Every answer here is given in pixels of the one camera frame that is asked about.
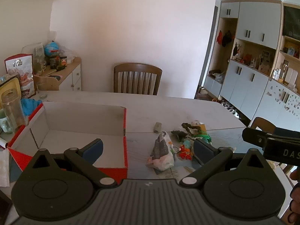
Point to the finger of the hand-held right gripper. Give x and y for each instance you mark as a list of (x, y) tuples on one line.
[(254, 137)]

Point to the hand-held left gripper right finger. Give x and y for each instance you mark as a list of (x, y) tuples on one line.
[(203, 151)]

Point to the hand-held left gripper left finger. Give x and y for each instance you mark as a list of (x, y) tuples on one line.
[(93, 149)]

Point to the green plastic toy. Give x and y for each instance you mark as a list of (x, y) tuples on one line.
[(206, 137)]

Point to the small cyan toy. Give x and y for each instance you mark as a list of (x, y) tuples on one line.
[(187, 143)]

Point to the red and white cardboard box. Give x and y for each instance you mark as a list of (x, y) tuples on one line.
[(77, 126)]

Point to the person's right hand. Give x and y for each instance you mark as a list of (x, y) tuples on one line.
[(295, 192)]

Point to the small yellow-brown box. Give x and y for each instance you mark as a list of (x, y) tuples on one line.
[(203, 128)]

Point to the dark green leafy toy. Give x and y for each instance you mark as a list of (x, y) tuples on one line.
[(179, 134)]

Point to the small clear glass object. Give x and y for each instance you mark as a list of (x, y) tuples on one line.
[(195, 122)]

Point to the shoes on floor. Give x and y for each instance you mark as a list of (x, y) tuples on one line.
[(230, 107)]

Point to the plastic bag with dark contents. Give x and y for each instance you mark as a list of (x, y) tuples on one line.
[(161, 153)]

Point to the small grey oblong object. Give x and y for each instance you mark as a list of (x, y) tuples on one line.
[(157, 127)]

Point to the small clear glass cup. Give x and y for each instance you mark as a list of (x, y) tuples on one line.
[(43, 96)]

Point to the white and wood sideboard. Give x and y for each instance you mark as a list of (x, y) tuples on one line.
[(68, 77)]

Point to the blue cloth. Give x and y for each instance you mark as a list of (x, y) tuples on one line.
[(29, 106)]

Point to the brown wooden slatted chair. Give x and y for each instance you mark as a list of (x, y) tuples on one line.
[(137, 78)]

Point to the clear glass jar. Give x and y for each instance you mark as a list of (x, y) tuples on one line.
[(13, 111)]

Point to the white plastic sheet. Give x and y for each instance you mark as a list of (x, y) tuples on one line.
[(4, 166)]

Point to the white mug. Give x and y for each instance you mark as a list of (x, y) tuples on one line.
[(4, 124)]

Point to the orange label jar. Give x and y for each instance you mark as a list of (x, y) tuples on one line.
[(63, 61)]

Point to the dark glass jar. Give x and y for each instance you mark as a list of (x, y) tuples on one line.
[(54, 62)]

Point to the red and white snack bag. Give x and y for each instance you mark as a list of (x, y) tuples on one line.
[(21, 75)]

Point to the blue globe ball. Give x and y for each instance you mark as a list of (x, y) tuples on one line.
[(51, 48)]

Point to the white and wood wall cabinet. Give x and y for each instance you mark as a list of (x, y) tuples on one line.
[(253, 75)]

